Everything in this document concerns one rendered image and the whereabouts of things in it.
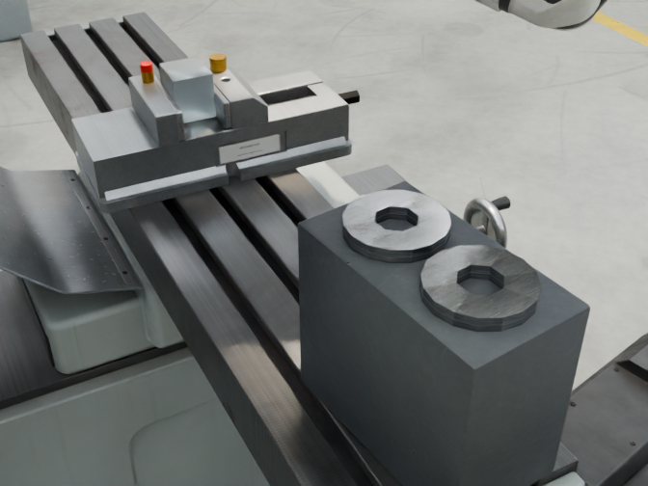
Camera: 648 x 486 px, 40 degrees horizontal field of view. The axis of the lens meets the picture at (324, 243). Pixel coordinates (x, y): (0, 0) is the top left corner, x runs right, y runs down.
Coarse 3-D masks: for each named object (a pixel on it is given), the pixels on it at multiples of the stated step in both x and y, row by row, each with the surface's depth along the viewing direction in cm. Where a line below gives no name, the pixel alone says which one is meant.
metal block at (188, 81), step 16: (160, 64) 113; (176, 64) 113; (192, 64) 113; (176, 80) 109; (192, 80) 110; (208, 80) 111; (176, 96) 110; (192, 96) 111; (208, 96) 112; (192, 112) 113; (208, 112) 114
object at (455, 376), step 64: (384, 192) 77; (320, 256) 74; (384, 256) 70; (448, 256) 69; (512, 256) 69; (320, 320) 78; (384, 320) 69; (448, 320) 65; (512, 320) 64; (576, 320) 66; (320, 384) 82; (384, 384) 72; (448, 384) 64; (512, 384) 65; (384, 448) 76; (448, 448) 67; (512, 448) 70
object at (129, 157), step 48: (144, 96) 112; (288, 96) 123; (336, 96) 120; (96, 144) 110; (144, 144) 110; (192, 144) 112; (240, 144) 115; (288, 144) 118; (336, 144) 121; (96, 192) 111; (144, 192) 111; (192, 192) 114
